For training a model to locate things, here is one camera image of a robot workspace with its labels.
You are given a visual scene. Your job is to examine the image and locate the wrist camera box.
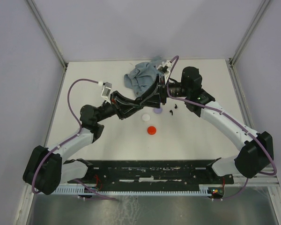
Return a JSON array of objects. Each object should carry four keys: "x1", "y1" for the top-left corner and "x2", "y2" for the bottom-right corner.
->
[
  {"x1": 101, "y1": 82, "x2": 112, "y2": 98},
  {"x1": 157, "y1": 60, "x2": 174, "y2": 77}
]

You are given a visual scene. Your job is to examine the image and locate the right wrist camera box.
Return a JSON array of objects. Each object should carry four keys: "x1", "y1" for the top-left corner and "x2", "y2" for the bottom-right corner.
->
[{"x1": 157, "y1": 60, "x2": 174, "y2": 77}]

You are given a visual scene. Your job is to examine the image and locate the small green circuit board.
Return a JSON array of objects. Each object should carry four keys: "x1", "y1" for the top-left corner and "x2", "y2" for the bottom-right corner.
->
[{"x1": 211, "y1": 187, "x2": 224, "y2": 198}]

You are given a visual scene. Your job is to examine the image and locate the purple round charging case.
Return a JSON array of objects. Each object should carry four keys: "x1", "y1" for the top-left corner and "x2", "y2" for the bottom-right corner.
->
[{"x1": 153, "y1": 108, "x2": 163, "y2": 114}]

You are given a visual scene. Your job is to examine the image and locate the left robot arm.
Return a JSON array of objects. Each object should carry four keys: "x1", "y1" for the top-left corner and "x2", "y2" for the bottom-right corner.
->
[{"x1": 22, "y1": 91, "x2": 146, "y2": 195}]

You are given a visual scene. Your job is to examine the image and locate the aluminium frame post left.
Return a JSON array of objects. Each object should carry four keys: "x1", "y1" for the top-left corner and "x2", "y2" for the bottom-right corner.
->
[{"x1": 25, "y1": 0, "x2": 68, "y2": 69}]

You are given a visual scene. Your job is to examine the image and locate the white slotted cable duct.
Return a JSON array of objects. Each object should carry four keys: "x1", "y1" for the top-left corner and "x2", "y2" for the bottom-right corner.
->
[{"x1": 52, "y1": 184, "x2": 217, "y2": 197}]

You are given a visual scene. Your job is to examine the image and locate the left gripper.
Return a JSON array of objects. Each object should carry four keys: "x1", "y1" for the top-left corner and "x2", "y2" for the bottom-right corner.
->
[{"x1": 95, "y1": 90, "x2": 143, "y2": 123}]

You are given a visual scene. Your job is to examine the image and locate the purple cable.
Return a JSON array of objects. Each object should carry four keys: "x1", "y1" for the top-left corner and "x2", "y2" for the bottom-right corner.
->
[
  {"x1": 166, "y1": 55, "x2": 277, "y2": 202},
  {"x1": 31, "y1": 78, "x2": 119, "y2": 201}
]

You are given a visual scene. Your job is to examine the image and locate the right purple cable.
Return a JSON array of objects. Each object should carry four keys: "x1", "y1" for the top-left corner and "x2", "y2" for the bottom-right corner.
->
[{"x1": 166, "y1": 55, "x2": 277, "y2": 202}]

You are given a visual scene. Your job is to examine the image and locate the aluminium frame post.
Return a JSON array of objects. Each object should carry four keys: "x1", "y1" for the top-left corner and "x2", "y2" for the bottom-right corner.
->
[
  {"x1": 25, "y1": 0, "x2": 68, "y2": 69},
  {"x1": 229, "y1": 0, "x2": 273, "y2": 68}
]

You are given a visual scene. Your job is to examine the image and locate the crumpled blue denim cloth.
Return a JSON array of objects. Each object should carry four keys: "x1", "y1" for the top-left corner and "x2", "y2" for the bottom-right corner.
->
[{"x1": 124, "y1": 56, "x2": 166, "y2": 97}]

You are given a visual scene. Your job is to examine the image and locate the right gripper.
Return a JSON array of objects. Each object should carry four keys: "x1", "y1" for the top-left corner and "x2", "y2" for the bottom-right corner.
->
[{"x1": 140, "y1": 74, "x2": 190, "y2": 109}]

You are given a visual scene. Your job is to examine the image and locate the orange round charging case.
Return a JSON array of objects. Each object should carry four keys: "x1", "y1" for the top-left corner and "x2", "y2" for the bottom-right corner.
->
[{"x1": 147, "y1": 126, "x2": 157, "y2": 135}]

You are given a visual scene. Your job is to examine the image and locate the aluminium frame post right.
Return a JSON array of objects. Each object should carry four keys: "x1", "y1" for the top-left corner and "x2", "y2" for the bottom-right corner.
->
[{"x1": 229, "y1": 0, "x2": 273, "y2": 68}]

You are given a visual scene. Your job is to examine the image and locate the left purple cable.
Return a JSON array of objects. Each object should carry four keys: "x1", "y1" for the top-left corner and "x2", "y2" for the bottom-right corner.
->
[{"x1": 31, "y1": 78, "x2": 119, "y2": 201}]

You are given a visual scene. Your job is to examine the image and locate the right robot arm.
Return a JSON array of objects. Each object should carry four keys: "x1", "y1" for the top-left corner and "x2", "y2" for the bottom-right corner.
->
[{"x1": 132, "y1": 65, "x2": 274, "y2": 183}]

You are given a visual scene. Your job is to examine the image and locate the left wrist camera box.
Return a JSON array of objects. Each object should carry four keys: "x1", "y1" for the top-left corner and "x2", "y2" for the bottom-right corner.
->
[{"x1": 101, "y1": 82, "x2": 112, "y2": 98}]

